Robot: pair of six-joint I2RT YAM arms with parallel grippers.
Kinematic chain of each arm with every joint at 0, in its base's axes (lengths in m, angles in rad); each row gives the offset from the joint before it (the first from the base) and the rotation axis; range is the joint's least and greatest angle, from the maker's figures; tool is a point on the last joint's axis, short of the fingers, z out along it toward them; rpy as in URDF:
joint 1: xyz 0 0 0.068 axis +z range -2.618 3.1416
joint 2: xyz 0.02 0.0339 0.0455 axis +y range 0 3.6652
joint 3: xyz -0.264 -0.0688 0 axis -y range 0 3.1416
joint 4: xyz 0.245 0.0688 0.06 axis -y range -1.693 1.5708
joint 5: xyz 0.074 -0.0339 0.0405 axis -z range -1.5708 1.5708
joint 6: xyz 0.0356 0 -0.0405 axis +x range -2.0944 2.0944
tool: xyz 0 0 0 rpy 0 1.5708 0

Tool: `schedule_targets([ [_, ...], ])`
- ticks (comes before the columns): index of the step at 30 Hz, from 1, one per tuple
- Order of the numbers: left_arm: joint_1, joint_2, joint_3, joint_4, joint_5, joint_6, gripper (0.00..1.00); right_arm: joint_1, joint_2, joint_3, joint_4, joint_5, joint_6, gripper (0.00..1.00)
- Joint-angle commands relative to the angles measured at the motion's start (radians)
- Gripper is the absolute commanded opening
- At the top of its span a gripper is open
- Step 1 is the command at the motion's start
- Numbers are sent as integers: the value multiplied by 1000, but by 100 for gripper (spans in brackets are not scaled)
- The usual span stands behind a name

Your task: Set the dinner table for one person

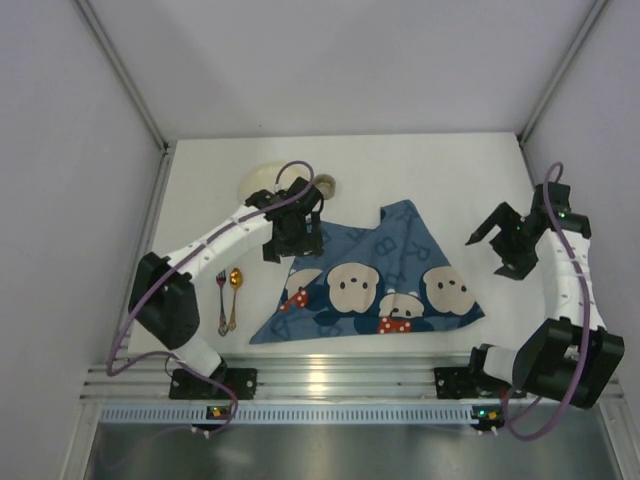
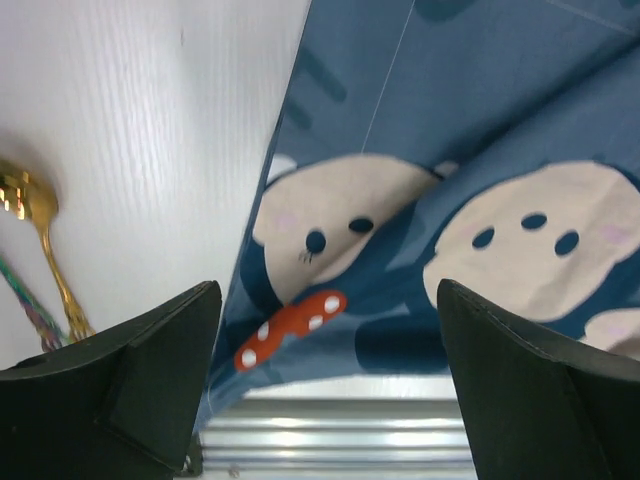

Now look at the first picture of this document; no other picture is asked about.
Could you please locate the blue bear print cloth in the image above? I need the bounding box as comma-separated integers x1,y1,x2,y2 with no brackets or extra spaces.
250,200,484,345

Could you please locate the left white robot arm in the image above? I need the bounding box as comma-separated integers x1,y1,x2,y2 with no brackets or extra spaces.
128,177,324,379

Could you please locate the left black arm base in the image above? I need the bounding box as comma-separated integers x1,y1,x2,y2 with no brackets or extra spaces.
168,362,259,401

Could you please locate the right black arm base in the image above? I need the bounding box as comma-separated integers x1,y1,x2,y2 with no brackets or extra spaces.
434,348,510,400

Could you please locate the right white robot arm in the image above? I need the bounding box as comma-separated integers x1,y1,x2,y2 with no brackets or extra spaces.
468,182,625,409

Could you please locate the cream round plate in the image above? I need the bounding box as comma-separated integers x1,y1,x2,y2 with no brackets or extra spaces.
237,161,309,202

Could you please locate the gold spoon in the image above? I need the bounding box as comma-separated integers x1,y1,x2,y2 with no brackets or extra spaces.
228,268,244,331

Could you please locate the right aluminium frame post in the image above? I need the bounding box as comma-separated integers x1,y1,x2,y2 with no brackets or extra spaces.
517,0,611,148

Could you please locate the aluminium frame post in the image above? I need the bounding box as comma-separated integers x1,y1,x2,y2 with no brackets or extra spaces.
517,0,611,148
71,0,170,153

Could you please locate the aluminium mounting rail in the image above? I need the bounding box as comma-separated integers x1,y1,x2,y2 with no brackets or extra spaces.
79,319,624,401

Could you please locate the perforated grey cable tray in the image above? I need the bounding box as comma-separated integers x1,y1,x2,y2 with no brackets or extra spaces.
100,403,501,425

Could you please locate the left aluminium frame post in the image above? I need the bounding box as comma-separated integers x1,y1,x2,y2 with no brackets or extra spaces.
71,0,170,153

